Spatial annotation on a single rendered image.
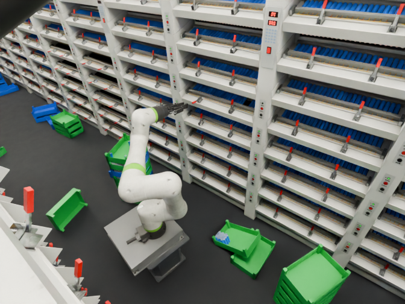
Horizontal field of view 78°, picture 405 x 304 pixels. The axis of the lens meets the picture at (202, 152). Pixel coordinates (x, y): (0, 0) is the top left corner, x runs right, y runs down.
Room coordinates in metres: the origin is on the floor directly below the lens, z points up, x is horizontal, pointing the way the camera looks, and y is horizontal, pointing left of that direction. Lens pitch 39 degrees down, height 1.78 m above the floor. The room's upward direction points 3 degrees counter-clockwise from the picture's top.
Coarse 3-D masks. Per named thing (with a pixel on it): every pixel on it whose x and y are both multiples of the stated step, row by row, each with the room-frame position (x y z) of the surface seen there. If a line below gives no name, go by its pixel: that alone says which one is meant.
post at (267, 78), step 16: (272, 0) 1.30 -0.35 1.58; (288, 0) 1.28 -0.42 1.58; (288, 32) 1.33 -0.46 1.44; (272, 80) 1.26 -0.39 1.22; (256, 96) 1.32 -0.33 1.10; (256, 112) 1.31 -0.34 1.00; (272, 112) 1.30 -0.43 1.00; (256, 128) 1.30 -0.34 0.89; (256, 144) 1.30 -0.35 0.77; (256, 176) 1.28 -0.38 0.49; (256, 192) 1.27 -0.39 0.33
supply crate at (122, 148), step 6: (126, 138) 1.81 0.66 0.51; (120, 144) 1.74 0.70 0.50; (126, 144) 1.76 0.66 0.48; (114, 150) 1.65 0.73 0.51; (120, 150) 1.68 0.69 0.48; (126, 150) 1.67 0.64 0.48; (108, 156) 1.55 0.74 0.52; (114, 156) 1.60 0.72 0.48; (120, 156) 1.60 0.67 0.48; (126, 156) 1.50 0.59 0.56; (114, 162) 1.52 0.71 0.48; (120, 162) 1.51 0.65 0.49
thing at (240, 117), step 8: (184, 88) 1.74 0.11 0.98; (192, 88) 1.78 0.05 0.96; (184, 96) 1.72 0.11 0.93; (192, 96) 1.70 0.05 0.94; (200, 96) 1.68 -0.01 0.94; (192, 104) 1.65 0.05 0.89; (200, 104) 1.59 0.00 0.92; (208, 104) 1.57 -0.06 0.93; (216, 104) 1.55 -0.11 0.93; (216, 112) 1.51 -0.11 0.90; (224, 112) 1.46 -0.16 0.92; (240, 112) 1.43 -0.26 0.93; (240, 120) 1.38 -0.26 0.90; (248, 120) 1.35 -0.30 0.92
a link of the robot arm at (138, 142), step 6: (132, 132) 1.20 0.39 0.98; (132, 138) 1.16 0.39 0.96; (138, 138) 1.15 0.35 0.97; (144, 138) 1.17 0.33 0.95; (132, 144) 1.10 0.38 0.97; (138, 144) 1.09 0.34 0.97; (144, 144) 1.12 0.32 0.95; (132, 150) 1.04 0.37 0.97; (138, 150) 1.04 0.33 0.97; (144, 150) 1.07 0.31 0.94; (132, 156) 0.98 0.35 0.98; (138, 156) 0.98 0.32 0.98; (144, 156) 1.02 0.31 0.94; (126, 162) 0.95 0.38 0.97; (132, 162) 0.92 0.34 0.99; (138, 162) 0.93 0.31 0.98; (144, 162) 0.97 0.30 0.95
